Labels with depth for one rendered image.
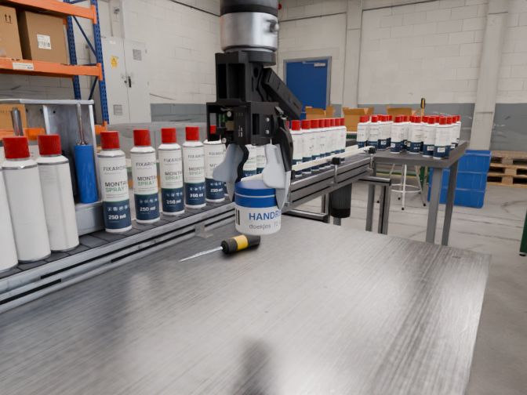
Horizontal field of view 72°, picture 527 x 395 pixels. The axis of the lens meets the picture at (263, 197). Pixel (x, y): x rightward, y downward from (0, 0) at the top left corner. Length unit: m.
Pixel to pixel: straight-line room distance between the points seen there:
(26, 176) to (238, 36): 0.40
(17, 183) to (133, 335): 0.30
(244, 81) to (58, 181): 0.38
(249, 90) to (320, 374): 0.35
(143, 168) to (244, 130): 0.39
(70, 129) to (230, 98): 0.49
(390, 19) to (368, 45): 0.56
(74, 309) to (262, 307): 0.29
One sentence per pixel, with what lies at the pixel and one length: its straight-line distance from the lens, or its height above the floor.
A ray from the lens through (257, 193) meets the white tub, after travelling 0.51.
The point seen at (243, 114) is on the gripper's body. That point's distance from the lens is 0.47.
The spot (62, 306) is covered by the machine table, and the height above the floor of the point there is 0.83.
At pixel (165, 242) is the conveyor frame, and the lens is 0.84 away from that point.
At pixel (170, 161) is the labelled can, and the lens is 0.86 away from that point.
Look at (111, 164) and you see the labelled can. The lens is 0.77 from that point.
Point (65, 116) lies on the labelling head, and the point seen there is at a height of 1.11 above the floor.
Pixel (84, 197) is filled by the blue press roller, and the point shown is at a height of 0.96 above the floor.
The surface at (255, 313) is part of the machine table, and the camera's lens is 0.57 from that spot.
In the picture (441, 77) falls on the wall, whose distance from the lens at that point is 7.64.
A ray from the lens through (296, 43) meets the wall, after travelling 8.58.
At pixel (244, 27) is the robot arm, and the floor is 1.22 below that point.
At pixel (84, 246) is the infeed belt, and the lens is 0.76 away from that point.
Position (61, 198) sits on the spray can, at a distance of 0.72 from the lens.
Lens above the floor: 1.13
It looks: 14 degrees down
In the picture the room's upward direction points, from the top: straight up
